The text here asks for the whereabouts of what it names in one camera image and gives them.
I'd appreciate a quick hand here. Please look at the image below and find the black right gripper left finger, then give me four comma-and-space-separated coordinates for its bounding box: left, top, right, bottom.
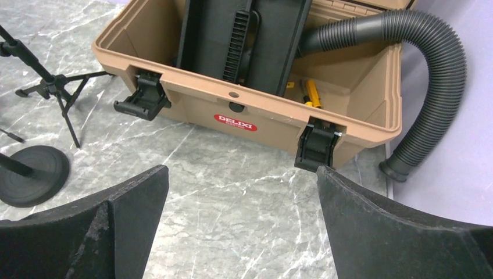
1, 165, 169, 278

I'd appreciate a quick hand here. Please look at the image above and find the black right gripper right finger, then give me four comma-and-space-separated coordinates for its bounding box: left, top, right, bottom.
317, 166, 492, 278

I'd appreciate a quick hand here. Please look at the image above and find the black round base mic stand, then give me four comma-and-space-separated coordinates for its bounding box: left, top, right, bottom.
1, 145, 70, 208

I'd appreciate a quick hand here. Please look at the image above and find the black tripod stand centre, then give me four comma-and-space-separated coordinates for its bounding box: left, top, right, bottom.
1, 27, 108, 148

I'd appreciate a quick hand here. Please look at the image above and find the tan plastic toolbox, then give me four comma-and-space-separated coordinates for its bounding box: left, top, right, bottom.
92, 1, 413, 171

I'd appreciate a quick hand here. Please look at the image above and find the black tool tray insert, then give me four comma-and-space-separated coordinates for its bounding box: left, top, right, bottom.
176, 0, 311, 96

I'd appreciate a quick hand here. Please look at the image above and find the yellow handled screwdriver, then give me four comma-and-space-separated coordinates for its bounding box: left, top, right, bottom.
300, 79, 322, 109

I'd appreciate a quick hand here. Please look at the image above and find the black corrugated hose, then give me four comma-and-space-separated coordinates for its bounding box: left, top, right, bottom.
295, 9, 467, 183

